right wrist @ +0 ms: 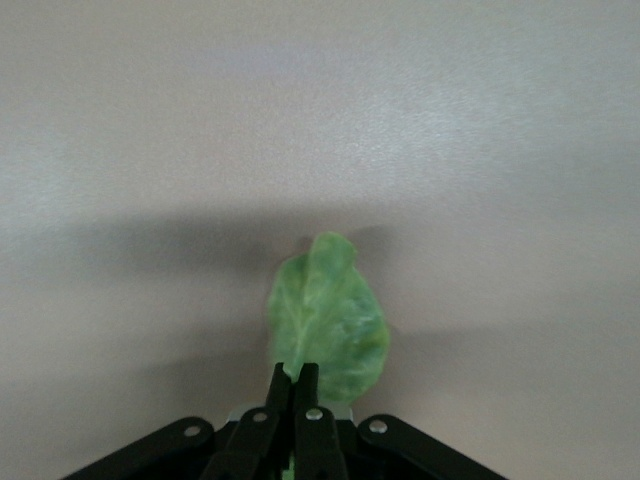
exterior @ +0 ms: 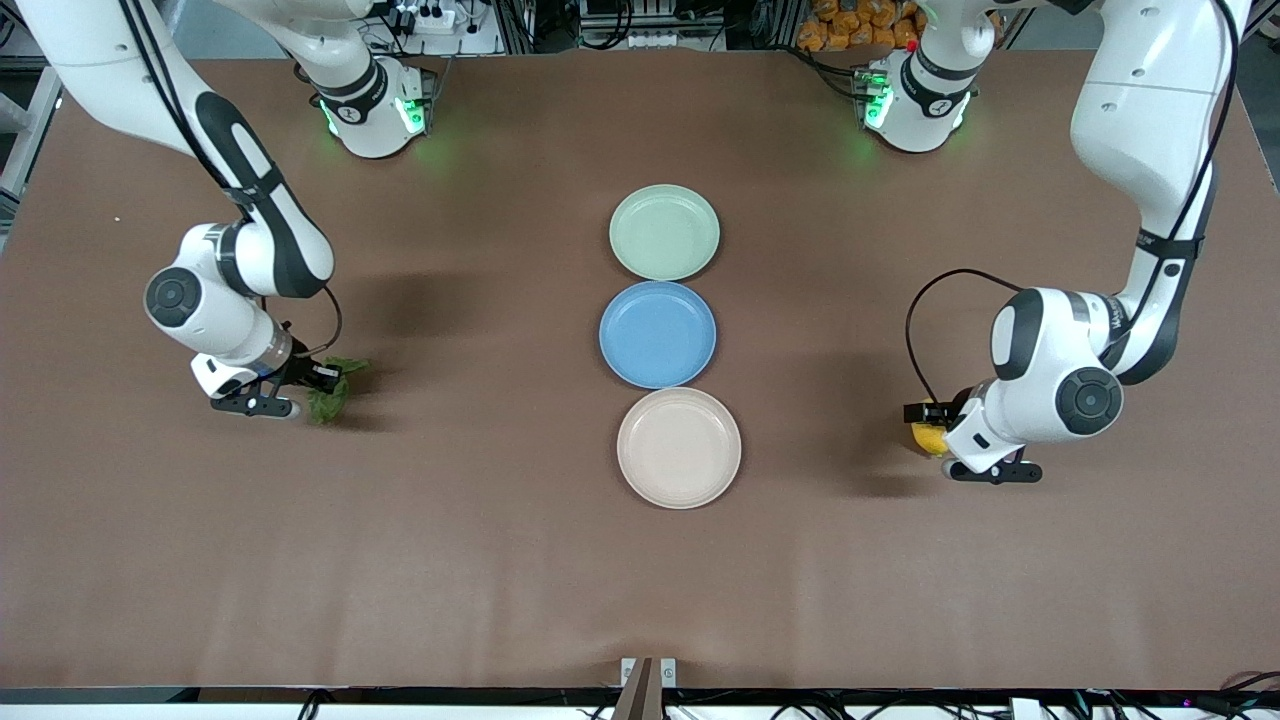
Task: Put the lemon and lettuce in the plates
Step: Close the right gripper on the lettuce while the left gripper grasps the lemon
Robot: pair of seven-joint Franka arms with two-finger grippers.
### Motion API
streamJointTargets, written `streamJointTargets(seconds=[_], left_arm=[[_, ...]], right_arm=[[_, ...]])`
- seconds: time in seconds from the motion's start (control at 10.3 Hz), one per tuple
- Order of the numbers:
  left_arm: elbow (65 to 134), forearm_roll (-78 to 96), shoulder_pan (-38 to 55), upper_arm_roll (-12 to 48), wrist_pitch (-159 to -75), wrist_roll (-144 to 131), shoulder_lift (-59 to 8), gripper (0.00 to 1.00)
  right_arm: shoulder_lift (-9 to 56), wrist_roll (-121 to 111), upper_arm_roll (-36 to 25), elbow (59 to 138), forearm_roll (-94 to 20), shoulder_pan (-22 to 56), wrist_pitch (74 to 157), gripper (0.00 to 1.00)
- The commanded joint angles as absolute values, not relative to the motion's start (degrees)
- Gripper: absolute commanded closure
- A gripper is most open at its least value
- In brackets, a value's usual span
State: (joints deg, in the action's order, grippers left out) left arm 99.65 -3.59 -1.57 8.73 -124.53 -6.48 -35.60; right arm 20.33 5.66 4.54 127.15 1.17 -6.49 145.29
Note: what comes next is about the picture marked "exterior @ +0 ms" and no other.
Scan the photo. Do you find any green lettuce leaf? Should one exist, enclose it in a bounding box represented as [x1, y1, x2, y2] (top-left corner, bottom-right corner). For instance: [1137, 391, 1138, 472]
[305, 357, 370, 425]

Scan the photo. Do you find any beige plate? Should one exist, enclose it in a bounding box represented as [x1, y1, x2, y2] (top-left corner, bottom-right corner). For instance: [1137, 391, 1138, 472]
[617, 387, 743, 510]

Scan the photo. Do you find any blue plate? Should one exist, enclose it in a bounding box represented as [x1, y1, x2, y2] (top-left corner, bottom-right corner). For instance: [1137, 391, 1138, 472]
[599, 281, 718, 390]

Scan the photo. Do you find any light green plate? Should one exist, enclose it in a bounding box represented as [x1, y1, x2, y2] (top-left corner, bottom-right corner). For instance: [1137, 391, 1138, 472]
[609, 184, 721, 282]

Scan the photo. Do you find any white power strip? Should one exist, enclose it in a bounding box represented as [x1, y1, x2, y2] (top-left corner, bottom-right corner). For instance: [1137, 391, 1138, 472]
[398, 3, 463, 33]

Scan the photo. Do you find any pile of orange fruits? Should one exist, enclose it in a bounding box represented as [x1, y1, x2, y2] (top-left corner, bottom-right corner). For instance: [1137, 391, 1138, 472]
[797, 0, 923, 53]

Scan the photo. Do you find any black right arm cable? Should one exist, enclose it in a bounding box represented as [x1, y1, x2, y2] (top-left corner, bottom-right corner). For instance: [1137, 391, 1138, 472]
[118, 0, 344, 366]

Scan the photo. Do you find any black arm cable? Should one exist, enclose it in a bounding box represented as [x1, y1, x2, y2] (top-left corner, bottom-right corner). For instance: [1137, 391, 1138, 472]
[905, 0, 1243, 403]
[118, 0, 344, 366]

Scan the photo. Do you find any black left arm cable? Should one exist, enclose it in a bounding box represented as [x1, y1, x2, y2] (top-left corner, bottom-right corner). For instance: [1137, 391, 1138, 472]
[905, 0, 1243, 403]

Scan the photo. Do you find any aluminium frame rail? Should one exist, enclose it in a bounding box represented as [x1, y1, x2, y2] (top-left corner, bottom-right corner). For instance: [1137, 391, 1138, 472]
[0, 65, 63, 236]

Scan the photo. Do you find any metal table edge bracket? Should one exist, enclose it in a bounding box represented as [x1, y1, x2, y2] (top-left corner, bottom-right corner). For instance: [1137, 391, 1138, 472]
[620, 657, 677, 720]

